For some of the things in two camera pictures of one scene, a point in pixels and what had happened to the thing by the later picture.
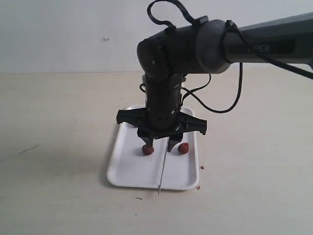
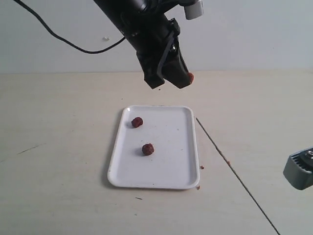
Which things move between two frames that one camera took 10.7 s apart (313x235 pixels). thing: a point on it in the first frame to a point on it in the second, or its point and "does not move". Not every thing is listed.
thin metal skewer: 163,166 to 237,176
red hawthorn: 147,149 does not move
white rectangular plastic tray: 129,167 does not move
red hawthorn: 183,148 to 191,77
